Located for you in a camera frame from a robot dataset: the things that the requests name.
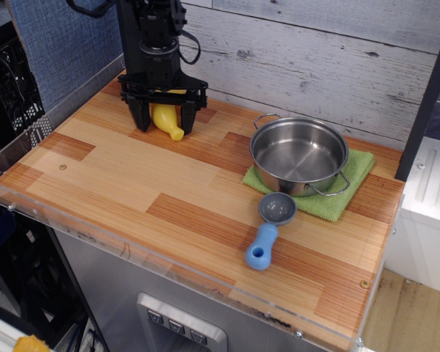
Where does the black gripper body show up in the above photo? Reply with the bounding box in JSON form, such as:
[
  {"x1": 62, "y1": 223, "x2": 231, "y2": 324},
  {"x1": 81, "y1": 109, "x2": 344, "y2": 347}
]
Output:
[{"x1": 118, "y1": 43, "x2": 208, "y2": 109}]

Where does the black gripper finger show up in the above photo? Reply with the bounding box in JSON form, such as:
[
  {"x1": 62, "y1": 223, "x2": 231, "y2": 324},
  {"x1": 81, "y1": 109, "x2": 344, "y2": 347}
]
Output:
[
  {"x1": 127, "y1": 98, "x2": 150, "y2": 132},
  {"x1": 180, "y1": 101, "x2": 197, "y2": 134}
]

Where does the yellow plastic banana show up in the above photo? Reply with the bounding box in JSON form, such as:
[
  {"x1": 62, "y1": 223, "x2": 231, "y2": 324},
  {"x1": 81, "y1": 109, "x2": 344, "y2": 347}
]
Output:
[{"x1": 150, "y1": 103, "x2": 184, "y2": 142}]

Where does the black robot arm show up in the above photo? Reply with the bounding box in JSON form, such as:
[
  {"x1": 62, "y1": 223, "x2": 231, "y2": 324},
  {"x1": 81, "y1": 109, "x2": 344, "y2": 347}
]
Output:
[{"x1": 116, "y1": 1, "x2": 208, "y2": 134}]

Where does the silver metal pot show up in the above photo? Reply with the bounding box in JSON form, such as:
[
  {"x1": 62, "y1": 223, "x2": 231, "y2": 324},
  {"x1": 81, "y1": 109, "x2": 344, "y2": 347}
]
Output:
[{"x1": 249, "y1": 114, "x2": 350, "y2": 197}]

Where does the clear acrylic guard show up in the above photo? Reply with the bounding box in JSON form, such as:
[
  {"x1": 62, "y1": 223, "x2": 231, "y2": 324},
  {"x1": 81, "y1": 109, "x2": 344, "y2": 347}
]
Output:
[{"x1": 0, "y1": 60, "x2": 403, "y2": 351}]

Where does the black crate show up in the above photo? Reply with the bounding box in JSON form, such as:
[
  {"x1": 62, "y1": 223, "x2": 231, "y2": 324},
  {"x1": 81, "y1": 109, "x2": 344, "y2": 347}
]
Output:
[{"x1": 0, "y1": 38, "x2": 44, "y2": 136}]

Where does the blue grey toy scoop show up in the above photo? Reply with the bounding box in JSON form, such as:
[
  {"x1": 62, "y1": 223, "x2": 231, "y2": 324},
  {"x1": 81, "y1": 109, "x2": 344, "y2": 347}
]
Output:
[{"x1": 245, "y1": 192, "x2": 297, "y2": 271}]

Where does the green cloth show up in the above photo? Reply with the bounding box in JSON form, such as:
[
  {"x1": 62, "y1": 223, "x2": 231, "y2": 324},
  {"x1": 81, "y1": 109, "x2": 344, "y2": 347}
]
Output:
[{"x1": 241, "y1": 147, "x2": 375, "y2": 223}]

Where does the silver dispenser panel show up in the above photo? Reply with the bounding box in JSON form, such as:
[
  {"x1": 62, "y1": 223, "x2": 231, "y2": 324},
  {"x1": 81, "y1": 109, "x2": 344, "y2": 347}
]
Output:
[{"x1": 136, "y1": 293, "x2": 228, "y2": 351}]

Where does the yellow black object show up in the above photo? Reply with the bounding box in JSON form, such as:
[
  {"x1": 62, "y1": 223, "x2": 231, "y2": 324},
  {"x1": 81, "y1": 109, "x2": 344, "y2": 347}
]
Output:
[{"x1": 12, "y1": 335, "x2": 51, "y2": 352}]

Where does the white aluminium box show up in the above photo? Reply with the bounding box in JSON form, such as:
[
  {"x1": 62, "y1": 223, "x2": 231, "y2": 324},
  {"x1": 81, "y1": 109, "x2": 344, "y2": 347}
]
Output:
[{"x1": 384, "y1": 137, "x2": 440, "y2": 291}]

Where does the black right post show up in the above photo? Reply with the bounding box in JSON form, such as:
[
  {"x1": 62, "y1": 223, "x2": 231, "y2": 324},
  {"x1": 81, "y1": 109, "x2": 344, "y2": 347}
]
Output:
[{"x1": 395, "y1": 50, "x2": 440, "y2": 181}]

